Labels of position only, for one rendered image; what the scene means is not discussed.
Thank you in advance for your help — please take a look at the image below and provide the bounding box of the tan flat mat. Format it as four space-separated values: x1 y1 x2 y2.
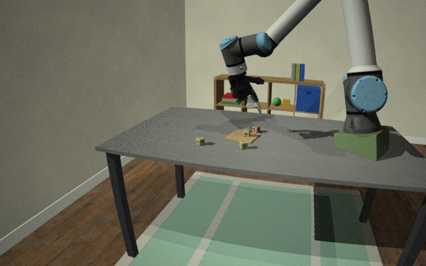
224 130 260 143

